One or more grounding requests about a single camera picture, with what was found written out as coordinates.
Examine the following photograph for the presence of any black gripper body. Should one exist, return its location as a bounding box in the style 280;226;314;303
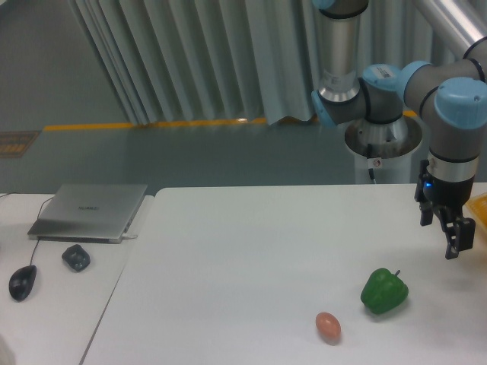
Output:
414;160;474;216

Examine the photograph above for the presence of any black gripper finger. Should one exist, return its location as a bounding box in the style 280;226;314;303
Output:
437;208;476;260
419;201;434;227

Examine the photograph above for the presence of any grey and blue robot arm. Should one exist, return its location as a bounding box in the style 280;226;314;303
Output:
311;1;486;259

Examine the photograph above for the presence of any green bell pepper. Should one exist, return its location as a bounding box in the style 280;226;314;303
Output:
360;268;409;315

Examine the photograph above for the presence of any brown egg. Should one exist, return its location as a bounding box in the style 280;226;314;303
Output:
315;312;342;341

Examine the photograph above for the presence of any grey curtain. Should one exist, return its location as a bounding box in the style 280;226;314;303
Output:
68;0;469;126

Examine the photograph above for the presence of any silver laptop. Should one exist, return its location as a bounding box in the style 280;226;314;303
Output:
27;184;147;243

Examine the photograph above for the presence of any black power adapter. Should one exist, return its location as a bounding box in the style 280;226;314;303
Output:
62;244;91;272

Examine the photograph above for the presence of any black computer mouse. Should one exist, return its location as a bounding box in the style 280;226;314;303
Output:
8;265;37;302

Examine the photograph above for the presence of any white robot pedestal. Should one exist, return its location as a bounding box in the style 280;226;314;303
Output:
345;116;422;184

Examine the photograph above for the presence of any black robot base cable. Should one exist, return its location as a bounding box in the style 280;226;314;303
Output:
365;142;378;185

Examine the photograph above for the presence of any black mouse cable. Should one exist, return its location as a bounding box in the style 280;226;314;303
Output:
0;192;56;268

